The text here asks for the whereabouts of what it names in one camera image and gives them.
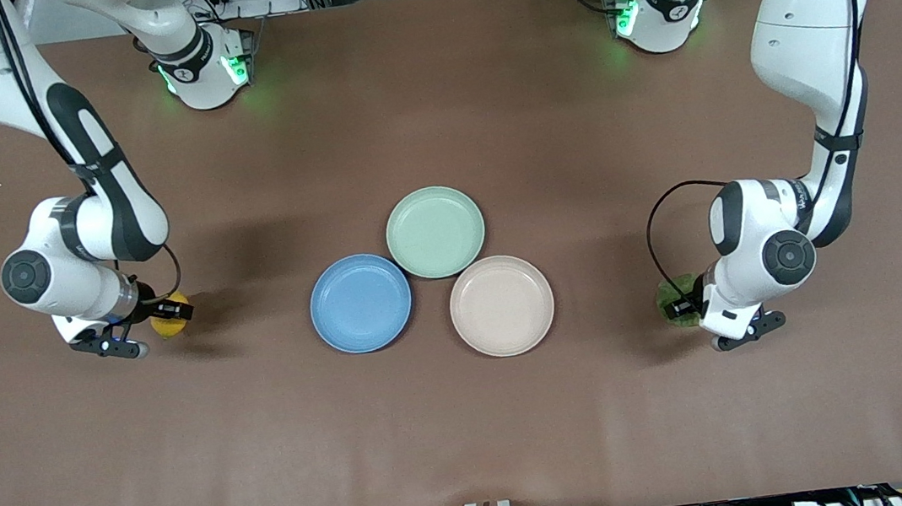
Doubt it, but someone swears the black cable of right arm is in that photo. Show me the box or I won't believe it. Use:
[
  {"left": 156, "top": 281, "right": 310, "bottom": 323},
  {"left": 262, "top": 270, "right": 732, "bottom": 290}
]
[{"left": 0, "top": 0, "right": 187, "bottom": 330}]

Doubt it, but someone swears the yellow lemon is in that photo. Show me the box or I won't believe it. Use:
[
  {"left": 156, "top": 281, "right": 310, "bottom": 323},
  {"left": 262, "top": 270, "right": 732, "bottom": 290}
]
[{"left": 148, "top": 289, "right": 195, "bottom": 342}]

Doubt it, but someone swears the light green plate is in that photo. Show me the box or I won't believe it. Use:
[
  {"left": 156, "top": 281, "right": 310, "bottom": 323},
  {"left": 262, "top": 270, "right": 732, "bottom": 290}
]
[{"left": 381, "top": 180, "right": 491, "bottom": 284}]

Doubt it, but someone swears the green lettuce leaf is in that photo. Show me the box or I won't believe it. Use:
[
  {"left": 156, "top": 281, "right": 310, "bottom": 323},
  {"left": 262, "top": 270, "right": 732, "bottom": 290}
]
[{"left": 654, "top": 273, "right": 708, "bottom": 331}]

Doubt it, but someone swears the brown table cover sheet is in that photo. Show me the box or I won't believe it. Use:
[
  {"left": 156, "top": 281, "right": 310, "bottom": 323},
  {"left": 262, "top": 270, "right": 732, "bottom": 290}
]
[{"left": 0, "top": 0, "right": 902, "bottom": 506}]

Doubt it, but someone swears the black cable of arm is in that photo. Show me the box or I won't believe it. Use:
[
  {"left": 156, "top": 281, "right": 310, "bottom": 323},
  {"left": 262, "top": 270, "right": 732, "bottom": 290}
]
[
  {"left": 0, "top": 0, "right": 187, "bottom": 330},
  {"left": 619, "top": 0, "right": 899, "bottom": 309}
]

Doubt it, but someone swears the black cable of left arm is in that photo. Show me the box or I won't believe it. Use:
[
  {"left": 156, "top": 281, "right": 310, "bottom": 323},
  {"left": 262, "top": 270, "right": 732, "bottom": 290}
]
[{"left": 619, "top": 0, "right": 899, "bottom": 309}]

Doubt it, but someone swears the blue plate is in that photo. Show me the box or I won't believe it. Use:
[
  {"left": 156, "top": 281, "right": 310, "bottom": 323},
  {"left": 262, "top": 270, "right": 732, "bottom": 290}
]
[{"left": 304, "top": 248, "right": 419, "bottom": 359}]

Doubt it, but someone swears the beige plate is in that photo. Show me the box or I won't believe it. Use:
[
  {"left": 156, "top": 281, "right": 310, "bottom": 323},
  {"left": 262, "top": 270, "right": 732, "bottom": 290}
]
[{"left": 445, "top": 250, "right": 561, "bottom": 363}]

